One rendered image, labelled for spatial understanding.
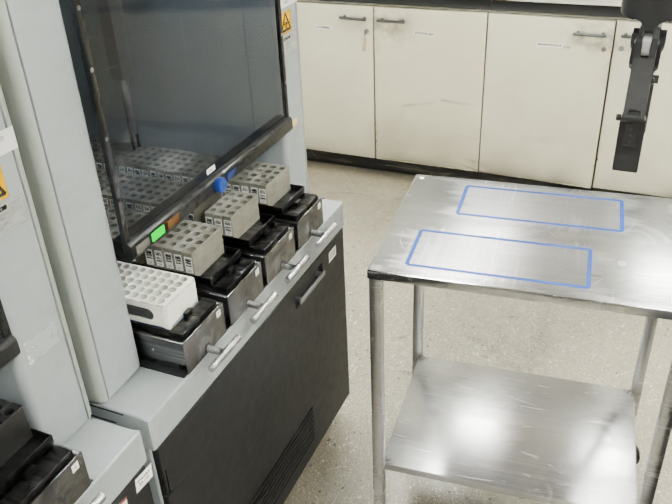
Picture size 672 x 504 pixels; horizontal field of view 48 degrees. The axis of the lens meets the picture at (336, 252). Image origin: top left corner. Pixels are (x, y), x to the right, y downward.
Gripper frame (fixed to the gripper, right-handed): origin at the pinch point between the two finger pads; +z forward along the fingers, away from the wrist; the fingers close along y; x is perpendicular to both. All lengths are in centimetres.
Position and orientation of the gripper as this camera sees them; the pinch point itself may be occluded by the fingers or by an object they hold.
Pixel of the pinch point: (630, 141)
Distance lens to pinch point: 108.1
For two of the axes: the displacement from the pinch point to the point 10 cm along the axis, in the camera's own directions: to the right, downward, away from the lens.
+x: -9.2, -1.7, 3.6
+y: 3.9, -4.9, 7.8
